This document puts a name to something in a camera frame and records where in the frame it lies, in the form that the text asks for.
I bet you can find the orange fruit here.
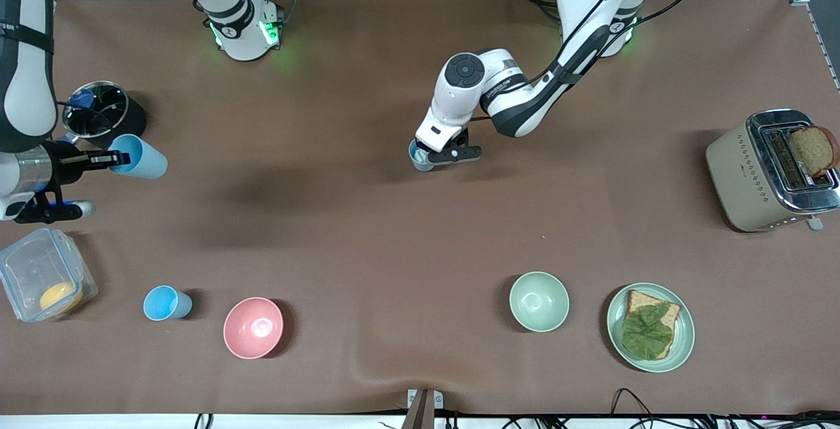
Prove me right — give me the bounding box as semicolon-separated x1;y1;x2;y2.
39;282;83;315

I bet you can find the square toast slice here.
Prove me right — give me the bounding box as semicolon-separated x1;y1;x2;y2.
623;289;682;360

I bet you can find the brown bread slice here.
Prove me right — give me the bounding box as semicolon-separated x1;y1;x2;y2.
789;125;840;178

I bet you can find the pale green plate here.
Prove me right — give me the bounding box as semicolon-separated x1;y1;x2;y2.
606;283;696;373

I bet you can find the pink bowl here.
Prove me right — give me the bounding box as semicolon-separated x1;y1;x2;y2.
223;296;285;359

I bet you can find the blue plastic cup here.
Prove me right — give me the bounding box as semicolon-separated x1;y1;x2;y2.
143;285;194;321
108;133;169;180

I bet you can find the black pot with blue handle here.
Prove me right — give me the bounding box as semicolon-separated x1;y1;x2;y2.
56;80;147;152

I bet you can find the green lettuce leaf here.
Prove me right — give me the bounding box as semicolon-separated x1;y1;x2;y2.
621;302;675;360

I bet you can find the beige and chrome toaster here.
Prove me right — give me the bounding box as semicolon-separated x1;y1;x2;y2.
705;109;840;234

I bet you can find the blue cup with white ball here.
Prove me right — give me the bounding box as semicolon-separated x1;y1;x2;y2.
408;139;439;173

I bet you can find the pale green bowl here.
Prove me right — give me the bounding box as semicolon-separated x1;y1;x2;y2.
509;272;570;333

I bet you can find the looped black cable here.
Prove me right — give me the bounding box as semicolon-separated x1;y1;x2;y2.
612;387;660;429

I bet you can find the clear plastic food container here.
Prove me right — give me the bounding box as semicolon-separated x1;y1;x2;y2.
0;226;99;323

